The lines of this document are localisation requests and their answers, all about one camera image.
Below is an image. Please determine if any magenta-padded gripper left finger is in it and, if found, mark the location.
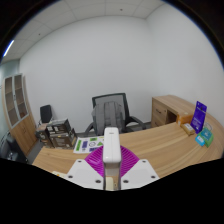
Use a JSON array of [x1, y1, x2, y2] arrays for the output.
[[65, 145, 107, 191]]

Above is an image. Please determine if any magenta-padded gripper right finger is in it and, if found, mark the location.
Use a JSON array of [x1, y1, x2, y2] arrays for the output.
[[118, 145, 160, 191]]

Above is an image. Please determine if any printed paper sheet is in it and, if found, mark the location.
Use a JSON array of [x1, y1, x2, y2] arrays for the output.
[[73, 135, 106, 154]]

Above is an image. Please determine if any brown cardboard box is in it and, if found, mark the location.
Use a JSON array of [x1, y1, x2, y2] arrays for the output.
[[34, 123, 51, 148]]

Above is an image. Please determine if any grey backpack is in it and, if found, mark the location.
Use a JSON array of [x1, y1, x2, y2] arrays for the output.
[[93, 101, 126, 136]]

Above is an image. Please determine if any small tan box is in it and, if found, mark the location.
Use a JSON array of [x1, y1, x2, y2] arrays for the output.
[[180, 123, 196, 136]]

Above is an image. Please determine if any blue box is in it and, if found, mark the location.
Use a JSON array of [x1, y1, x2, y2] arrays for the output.
[[194, 133, 206, 147]]

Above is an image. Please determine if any orange box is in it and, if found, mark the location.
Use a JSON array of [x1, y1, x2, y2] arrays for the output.
[[175, 113, 194, 127]]

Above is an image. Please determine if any black visitor chair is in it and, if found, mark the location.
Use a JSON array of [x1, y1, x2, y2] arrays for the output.
[[38, 104, 54, 126]]

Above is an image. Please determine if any wooden side desk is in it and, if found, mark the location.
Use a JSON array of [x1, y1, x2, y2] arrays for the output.
[[150, 94, 198, 129]]

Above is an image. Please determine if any wooden glass-door cabinet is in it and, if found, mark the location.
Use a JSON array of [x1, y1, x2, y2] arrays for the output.
[[1, 73, 38, 156]]

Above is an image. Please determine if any black armchair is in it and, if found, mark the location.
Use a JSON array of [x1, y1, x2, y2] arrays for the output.
[[0, 133, 29, 164]]

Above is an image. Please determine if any green box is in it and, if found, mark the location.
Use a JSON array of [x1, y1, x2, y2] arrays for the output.
[[199, 128, 215, 148]]

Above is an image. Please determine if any black mesh office chair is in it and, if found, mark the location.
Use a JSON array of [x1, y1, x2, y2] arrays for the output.
[[83, 92, 148, 137]]

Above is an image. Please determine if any ceiling light strip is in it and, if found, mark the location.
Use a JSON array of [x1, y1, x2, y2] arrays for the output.
[[2, 39, 16, 58]]

